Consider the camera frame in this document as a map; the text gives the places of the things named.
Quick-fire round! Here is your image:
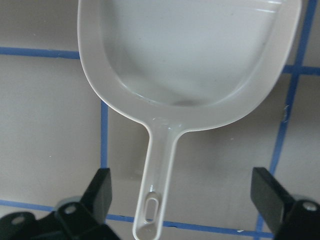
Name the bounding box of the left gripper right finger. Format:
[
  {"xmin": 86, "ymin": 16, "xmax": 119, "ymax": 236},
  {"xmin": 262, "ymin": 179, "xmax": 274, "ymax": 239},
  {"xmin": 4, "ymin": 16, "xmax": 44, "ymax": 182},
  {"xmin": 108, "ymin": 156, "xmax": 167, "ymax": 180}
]
[{"xmin": 250, "ymin": 167, "xmax": 296, "ymax": 233}]

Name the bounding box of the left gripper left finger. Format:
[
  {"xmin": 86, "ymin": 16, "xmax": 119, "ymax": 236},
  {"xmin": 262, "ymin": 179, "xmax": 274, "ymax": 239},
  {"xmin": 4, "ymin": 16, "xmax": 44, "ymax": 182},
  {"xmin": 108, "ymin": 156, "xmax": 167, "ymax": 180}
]
[{"xmin": 80, "ymin": 168, "xmax": 112, "ymax": 224}]

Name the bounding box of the white plastic dustpan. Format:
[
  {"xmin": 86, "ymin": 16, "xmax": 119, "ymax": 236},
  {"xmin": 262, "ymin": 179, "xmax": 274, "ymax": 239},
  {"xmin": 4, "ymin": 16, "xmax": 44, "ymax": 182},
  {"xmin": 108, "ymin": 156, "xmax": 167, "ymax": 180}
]
[{"xmin": 77, "ymin": 0, "xmax": 302, "ymax": 240}]

